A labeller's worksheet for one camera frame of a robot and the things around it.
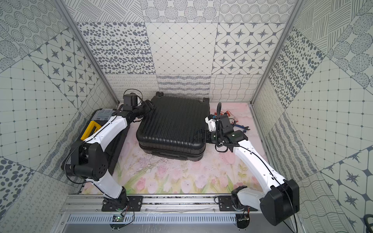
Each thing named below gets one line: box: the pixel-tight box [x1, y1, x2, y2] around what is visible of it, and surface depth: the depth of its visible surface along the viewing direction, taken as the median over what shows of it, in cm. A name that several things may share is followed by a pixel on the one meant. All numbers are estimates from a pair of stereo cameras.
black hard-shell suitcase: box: [135, 91, 211, 162], surface depth 81 cm
